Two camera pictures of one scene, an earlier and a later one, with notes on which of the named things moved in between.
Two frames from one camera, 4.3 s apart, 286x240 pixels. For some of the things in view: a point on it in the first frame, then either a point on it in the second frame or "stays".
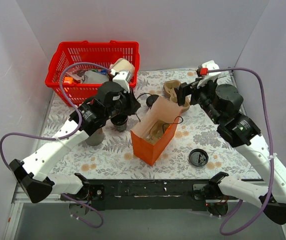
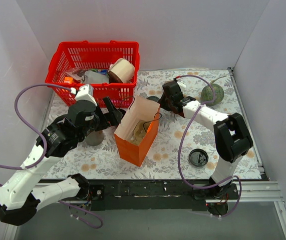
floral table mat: x=201 y=149 stays
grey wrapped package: x=91 y=76 stays
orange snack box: x=69 y=80 stays
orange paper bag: x=155 y=129 to x=137 y=130
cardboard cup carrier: x=158 y=131 to x=139 y=132
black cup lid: x=151 y=99 stays
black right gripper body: x=183 y=91 to x=165 y=100
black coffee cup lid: x=198 y=157 stays
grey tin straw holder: x=96 y=138 stays
